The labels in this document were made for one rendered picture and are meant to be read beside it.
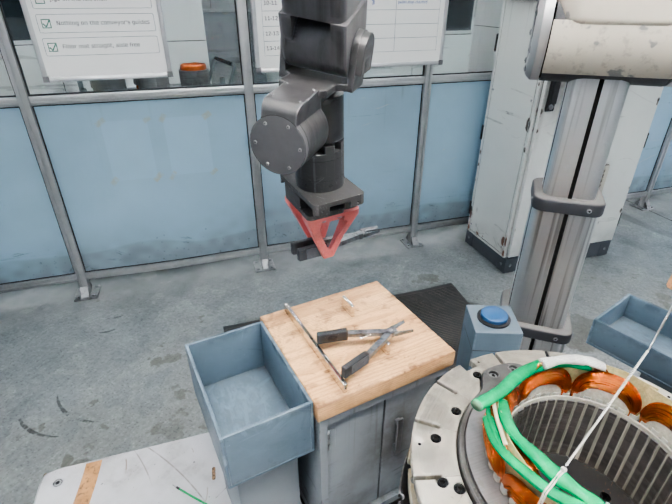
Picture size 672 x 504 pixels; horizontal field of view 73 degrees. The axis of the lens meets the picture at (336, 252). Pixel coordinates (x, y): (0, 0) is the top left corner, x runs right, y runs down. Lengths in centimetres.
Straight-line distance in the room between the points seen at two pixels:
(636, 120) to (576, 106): 226
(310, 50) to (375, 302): 38
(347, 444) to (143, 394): 161
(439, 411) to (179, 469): 51
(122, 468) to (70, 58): 189
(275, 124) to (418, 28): 228
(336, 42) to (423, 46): 225
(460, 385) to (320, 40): 38
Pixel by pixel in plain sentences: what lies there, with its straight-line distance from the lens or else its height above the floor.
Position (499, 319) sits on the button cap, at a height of 104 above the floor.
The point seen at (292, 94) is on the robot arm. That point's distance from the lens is 44.
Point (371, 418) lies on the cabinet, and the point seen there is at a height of 99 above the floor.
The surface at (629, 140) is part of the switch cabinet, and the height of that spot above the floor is 76.
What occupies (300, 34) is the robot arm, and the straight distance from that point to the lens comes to 47.
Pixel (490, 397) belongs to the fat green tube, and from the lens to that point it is 44.
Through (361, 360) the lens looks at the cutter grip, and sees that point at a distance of 55.
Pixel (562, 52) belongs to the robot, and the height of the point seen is 140.
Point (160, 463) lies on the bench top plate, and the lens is 89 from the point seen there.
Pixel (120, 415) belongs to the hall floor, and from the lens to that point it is 212.
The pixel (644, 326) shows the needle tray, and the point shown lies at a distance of 85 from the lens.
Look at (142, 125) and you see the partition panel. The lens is 250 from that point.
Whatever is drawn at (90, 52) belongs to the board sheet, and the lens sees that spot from 242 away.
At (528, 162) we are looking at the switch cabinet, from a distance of 265.
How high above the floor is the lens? 147
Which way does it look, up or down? 30 degrees down
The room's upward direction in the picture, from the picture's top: straight up
